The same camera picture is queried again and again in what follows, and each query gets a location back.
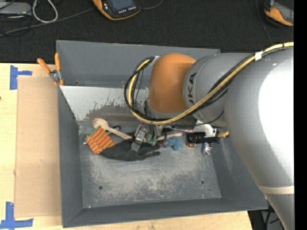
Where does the orange ribbed toy corn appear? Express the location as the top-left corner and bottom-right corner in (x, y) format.
(83, 126), (117, 155)

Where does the black cylinder on white bracket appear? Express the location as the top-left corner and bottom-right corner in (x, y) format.
(186, 124), (230, 145)

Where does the pale wooden stick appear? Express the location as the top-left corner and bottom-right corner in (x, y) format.
(156, 132), (183, 140)

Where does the pale wooden spork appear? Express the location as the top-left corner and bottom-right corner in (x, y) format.
(92, 117), (133, 140)

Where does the grey metal bin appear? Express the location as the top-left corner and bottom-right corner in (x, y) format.
(55, 40), (269, 229)

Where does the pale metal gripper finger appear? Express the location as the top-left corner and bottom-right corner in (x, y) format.
(130, 130), (147, 153)

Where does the multicoloured thin stick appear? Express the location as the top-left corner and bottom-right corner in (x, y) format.
(167, 126), (195, 133)

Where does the blue toy animal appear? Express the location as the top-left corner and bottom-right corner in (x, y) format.
(163, 136), (184, 151)

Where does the brown cardboard board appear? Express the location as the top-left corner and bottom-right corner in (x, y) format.
(13, 76), (63, 219)

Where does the small silver metal object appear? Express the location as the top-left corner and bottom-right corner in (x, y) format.
(201, 142), (213, 156)

